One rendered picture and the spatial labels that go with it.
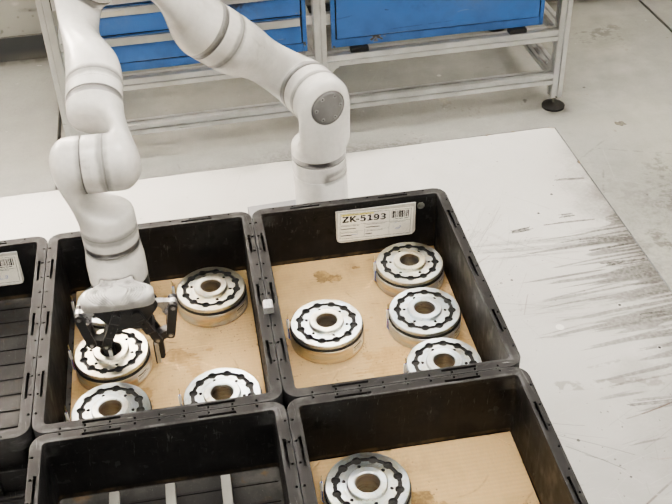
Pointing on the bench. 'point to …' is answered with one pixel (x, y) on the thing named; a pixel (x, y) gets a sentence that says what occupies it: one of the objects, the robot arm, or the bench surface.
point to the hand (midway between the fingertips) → (135, 354)
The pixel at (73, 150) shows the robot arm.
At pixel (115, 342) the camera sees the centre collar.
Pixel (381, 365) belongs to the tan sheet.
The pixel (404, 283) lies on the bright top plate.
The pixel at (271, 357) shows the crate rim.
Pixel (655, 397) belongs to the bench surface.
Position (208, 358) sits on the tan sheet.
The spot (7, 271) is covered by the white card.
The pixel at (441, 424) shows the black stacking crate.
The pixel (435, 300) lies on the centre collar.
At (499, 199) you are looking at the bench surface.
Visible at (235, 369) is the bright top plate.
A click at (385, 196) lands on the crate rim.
